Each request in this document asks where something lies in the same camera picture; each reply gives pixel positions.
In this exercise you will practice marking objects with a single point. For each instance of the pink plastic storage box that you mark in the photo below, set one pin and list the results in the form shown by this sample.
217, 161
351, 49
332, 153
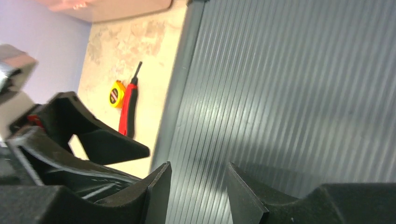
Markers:
105, 10

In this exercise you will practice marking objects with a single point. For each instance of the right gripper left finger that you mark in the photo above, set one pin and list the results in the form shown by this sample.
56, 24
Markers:
145, 202

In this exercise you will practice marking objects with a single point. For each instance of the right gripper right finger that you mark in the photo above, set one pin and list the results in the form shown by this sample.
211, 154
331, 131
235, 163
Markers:
253, 202

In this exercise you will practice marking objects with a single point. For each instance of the red black utility knife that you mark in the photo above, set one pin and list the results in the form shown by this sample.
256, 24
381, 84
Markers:
127, 116

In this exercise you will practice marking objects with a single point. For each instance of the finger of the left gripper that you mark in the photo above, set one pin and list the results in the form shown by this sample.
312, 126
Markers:
65, 115
56, 166

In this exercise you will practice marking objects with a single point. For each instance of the yellow tape measure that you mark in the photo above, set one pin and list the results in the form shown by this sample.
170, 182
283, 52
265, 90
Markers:
116, 95

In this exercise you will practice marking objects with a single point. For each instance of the black poker set case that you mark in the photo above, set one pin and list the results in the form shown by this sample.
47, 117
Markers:
294, 92

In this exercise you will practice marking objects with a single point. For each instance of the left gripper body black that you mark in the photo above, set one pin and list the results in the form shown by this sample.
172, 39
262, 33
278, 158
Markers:
15, 168

